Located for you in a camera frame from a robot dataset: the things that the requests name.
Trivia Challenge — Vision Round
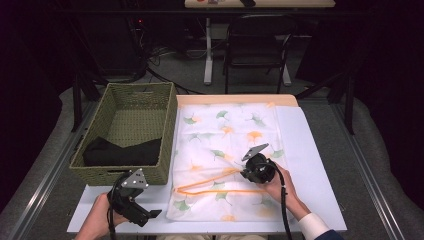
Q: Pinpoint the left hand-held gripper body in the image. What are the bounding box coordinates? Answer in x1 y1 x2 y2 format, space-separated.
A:
106 168 152 228

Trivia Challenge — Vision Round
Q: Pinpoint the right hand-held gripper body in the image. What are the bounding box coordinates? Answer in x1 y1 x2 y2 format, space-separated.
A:
239 143 280 185

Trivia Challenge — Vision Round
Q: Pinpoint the black cloth garment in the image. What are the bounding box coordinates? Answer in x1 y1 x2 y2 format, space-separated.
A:
82 136 163 167

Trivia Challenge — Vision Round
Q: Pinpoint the white leaf-print mesh laundry bag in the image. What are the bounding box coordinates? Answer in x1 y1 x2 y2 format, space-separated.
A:
165 101 290 223

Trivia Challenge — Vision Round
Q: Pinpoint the green woven basket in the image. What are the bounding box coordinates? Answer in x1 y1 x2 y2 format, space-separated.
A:
69 82 178 187

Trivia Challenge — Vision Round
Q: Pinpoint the person's left hand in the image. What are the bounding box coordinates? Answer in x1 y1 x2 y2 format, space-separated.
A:
75 192 130 237

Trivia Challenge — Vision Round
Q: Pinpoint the person's right hand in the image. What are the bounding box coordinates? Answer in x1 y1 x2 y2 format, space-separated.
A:
262 162 312 222

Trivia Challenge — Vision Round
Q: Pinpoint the white table cover sheet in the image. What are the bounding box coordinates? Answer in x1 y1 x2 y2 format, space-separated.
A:
66 105 348 234

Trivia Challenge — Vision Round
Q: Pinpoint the black metal stand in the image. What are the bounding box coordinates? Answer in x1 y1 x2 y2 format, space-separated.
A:
70 70 102 133
294 70 356 136

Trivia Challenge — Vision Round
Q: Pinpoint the beige table with white legs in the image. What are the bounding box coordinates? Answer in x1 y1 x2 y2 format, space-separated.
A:
184 0 337 87

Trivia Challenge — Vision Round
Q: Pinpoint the black folding chair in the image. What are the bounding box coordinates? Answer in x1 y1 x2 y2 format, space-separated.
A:
222 13 298 95

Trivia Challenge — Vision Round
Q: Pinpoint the dark equipment rack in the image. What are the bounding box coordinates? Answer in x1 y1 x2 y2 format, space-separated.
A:
76 0 148 78

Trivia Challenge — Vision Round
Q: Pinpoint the left hand-held gripper cable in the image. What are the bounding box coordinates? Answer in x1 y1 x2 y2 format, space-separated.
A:
106 179 133 240

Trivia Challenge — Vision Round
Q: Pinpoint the hand-held gripper cable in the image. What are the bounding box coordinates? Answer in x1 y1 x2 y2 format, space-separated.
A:
268 159 294 240
106 179 133 240

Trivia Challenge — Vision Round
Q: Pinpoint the right hand-held gripper cable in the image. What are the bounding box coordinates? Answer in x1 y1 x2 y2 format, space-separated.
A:
268 159 294 240

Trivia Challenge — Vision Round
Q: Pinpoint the aluminium rail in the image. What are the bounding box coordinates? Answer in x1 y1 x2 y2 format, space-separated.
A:
6 102 98 240
333 103 406 240

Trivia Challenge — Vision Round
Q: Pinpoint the bundle of floor cables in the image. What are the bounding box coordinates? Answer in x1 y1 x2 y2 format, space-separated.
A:
143 45 208 96

